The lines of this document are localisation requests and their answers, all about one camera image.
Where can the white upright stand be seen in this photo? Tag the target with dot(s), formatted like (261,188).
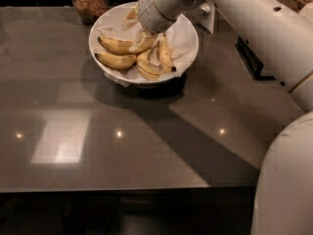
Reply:
(203,16)

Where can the long yellow banana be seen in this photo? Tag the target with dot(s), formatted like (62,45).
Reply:
(116,45)

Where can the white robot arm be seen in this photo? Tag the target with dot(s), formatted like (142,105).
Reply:
(283,40)

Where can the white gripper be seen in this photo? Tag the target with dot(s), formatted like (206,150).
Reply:
(148,15)

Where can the black toaster appliance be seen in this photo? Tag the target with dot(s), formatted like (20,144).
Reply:
(253,64)

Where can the glass jar brown granola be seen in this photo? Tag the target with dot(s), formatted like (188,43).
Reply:
(90,10)

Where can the right upright yellow banana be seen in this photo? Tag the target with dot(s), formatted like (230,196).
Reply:
(165,56)

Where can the left yellow banana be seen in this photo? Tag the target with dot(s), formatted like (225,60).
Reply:
(116,62)

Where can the white bowl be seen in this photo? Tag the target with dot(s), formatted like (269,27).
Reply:
(107,20)

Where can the middle curved yellow banana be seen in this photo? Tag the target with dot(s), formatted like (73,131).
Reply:
(145,68)

